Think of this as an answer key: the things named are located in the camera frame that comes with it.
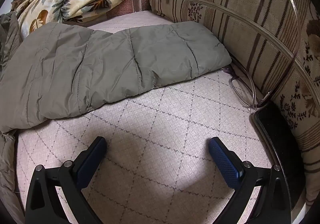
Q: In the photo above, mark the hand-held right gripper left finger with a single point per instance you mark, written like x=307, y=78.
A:
x=90, y=164

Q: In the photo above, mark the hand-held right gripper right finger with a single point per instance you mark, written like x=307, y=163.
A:
x=225, y=164

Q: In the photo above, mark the grey quilted padded coat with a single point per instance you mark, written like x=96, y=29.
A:
x=100, y=69

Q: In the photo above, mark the black smartphone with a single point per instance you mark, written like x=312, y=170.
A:
x=280, y=151

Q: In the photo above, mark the purple translucent eyeglasses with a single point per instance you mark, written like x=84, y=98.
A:
x=267, y=98

